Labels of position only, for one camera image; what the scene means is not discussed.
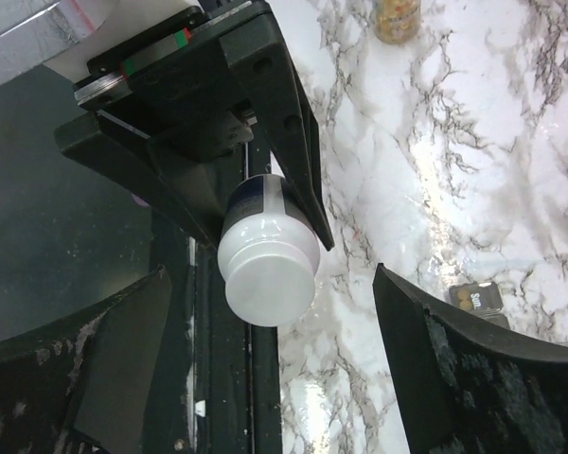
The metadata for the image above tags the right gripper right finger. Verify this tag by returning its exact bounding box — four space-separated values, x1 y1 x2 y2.
373 264 568 453

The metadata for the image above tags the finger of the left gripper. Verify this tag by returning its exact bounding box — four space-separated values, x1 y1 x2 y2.
54 113 224 246
220 27 335 251

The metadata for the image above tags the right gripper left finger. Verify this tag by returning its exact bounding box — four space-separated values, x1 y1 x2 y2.
0 267 171 453

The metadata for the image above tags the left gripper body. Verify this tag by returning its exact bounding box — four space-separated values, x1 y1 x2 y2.
73 4 277 161

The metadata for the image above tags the grey weekly pill organizer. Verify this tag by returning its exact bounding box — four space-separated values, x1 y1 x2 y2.
449 282 510 329

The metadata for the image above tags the white pill bottle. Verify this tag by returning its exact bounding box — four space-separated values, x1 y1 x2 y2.
218 174 321 327

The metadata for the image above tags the amber capsule bottle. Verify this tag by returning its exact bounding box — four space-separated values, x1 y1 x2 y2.
374 0 421 44

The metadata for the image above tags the black front rail frame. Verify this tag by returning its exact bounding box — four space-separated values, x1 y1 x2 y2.
141 141 285 454

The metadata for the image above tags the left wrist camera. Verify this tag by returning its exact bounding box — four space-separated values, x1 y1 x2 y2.
0 0 117 86

